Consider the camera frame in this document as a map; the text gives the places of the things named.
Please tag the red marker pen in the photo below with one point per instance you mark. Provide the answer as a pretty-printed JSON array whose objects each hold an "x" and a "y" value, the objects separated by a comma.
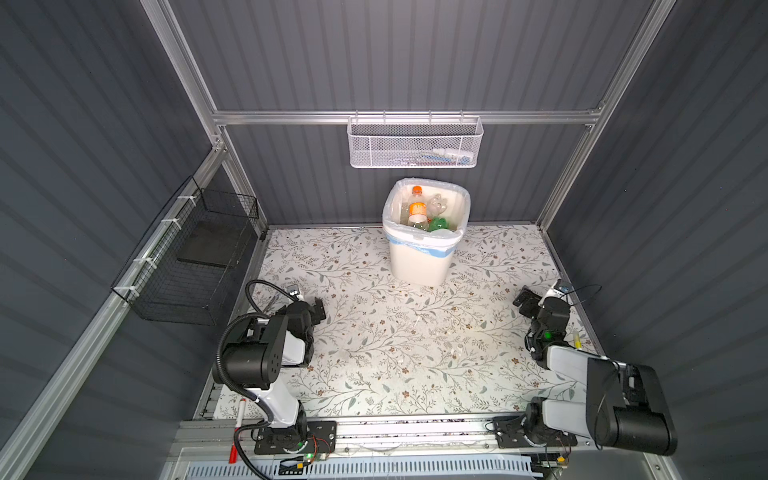
[{"x": 233, "y": 456}]

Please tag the clear bin liner bag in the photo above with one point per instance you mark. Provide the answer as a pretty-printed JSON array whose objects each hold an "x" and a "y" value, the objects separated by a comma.
[{"x": 439, "y": 243}]

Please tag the green bottle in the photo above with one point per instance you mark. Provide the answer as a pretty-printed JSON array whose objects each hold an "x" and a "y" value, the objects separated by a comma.
[{"x": 438, "y": 223}]

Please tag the aluminium front rail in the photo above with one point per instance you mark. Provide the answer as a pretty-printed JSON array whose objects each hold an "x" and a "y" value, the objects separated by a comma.
[{"x": 358, "y": 436}]

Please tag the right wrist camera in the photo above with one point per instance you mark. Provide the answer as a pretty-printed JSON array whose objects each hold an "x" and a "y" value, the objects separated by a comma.
[{"x": 560, "y": 289}]

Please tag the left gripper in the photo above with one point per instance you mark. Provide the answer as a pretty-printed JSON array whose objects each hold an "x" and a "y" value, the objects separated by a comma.
[{"x": 314, "y": 313}]

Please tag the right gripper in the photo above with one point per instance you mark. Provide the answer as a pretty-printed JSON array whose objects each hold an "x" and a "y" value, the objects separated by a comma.
[{"x": 533, "y": 302}]

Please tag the orange label clear bottle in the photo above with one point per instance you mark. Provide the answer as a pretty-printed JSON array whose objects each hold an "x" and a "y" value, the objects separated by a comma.
[{"x": 417, "y": 210}]

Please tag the items in white basket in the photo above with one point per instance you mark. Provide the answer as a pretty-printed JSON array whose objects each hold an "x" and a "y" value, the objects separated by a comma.
[{"x": 436, "y": 156}]

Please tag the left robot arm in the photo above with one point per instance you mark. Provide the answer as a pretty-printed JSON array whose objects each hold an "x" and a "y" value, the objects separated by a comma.
[{"x": 253, "y": 350}]

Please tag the black wire mesh basket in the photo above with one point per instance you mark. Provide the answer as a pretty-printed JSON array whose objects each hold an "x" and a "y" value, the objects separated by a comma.
[{"x": 191, "y": 269}]

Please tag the floral table mat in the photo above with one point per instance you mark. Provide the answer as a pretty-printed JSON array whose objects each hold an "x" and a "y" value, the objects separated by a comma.
[{"x": 389, "y": 347}]

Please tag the white wire mesh basket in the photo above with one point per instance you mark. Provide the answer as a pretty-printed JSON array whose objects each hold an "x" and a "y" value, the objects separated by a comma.
[{"x": 374, "y": 140}]

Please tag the white plastic waste bin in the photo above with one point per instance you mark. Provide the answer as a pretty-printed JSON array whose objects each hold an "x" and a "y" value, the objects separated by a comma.
[{"x": 415, "y": 267}]

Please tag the white vent grille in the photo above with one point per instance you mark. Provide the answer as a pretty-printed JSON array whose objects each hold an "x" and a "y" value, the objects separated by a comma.
[{"x": 409, "y": 467}]

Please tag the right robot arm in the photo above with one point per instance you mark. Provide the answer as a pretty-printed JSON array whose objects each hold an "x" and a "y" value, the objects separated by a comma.
[{"x": 625, "y": 407}]

